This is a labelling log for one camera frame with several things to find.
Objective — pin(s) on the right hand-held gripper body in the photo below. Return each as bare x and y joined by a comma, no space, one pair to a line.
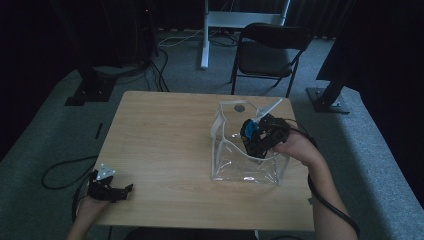
271,131

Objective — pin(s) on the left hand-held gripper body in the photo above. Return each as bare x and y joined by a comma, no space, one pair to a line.
100,188

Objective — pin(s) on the clear plastic bag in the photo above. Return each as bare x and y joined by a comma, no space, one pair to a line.
246,166

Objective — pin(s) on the person's left hand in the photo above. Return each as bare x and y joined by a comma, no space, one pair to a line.
91,205

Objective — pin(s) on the person's right hand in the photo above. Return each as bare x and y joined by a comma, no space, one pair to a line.
298,146

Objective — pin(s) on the grey table grommet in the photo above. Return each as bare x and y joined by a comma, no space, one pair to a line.
239,108

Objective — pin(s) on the small black floor strip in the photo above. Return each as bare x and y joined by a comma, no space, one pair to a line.
99,130

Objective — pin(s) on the black metal stand base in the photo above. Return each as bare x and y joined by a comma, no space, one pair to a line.
328,101
90,90

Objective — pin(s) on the black folding chair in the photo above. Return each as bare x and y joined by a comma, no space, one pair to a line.
265,56

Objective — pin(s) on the person's dark clothing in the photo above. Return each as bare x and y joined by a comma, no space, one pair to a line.
190,234

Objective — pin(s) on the dark curtain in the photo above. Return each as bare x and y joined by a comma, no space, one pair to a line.
386,66

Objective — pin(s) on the white desk frame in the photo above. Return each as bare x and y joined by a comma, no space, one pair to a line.
233,19

